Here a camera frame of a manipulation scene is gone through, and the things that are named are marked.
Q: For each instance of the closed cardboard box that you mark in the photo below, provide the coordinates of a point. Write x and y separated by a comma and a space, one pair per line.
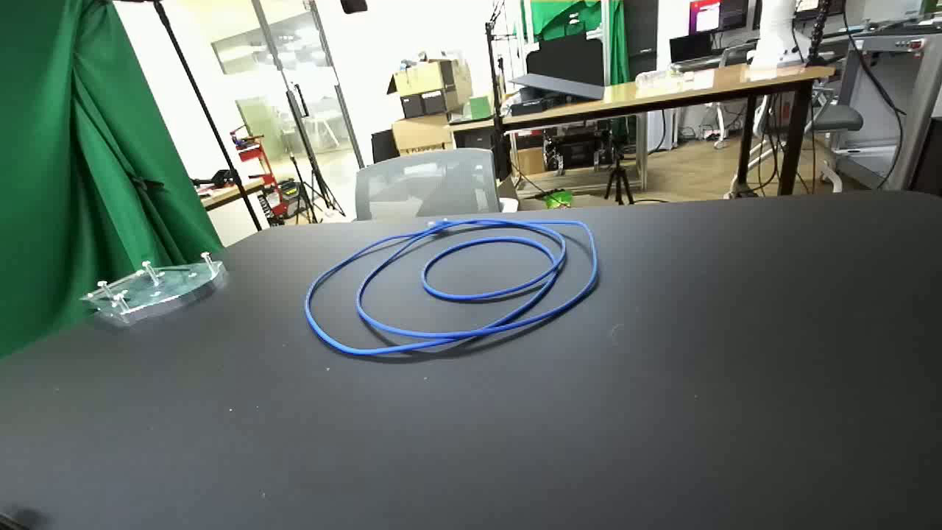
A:
425, 133

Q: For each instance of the black vertical stand pole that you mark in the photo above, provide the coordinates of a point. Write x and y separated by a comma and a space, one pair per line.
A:
494, 108

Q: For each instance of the small black tripod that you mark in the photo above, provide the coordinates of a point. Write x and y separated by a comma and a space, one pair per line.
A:
619, 182

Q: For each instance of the open cardboard box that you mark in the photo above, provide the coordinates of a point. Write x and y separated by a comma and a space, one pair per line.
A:
431, 77

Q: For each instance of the red utility cart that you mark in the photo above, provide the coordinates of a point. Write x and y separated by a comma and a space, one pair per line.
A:
263, 177

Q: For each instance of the green background cloth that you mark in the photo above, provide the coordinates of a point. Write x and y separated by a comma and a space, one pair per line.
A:
575, 20

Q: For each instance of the wooden desk with black legs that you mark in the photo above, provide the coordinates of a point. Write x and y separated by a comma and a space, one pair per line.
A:
687, 89

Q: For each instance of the clear acrylic plate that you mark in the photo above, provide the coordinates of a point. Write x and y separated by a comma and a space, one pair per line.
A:
157, 285

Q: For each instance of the thin black light stand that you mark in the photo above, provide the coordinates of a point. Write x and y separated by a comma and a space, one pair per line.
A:
201, 105

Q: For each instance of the computer monitor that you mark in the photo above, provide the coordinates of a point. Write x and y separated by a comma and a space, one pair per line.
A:
711, 26

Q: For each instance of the gray office chair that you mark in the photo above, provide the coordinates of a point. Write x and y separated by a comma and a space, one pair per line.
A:
833, 118

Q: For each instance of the green curtain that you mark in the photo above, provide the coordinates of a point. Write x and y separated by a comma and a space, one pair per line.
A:
69, 157

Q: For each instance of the white pedestal column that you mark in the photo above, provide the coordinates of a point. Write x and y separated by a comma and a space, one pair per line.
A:
777, 33

